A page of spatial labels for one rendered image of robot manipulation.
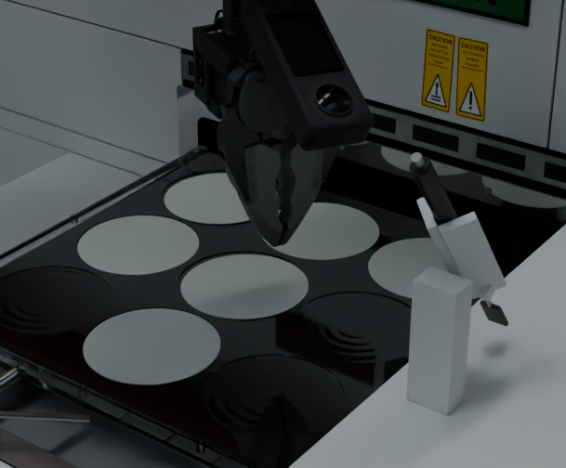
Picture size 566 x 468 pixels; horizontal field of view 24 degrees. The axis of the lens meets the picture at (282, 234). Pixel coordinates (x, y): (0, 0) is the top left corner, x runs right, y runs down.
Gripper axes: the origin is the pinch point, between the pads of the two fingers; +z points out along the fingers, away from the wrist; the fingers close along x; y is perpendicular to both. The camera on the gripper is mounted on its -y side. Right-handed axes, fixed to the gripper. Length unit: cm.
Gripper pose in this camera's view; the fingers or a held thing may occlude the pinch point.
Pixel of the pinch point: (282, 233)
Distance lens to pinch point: 96.9
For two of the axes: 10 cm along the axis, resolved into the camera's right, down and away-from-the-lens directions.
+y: -4.5, -4.3, 7.8
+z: 0.0, 8.8, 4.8
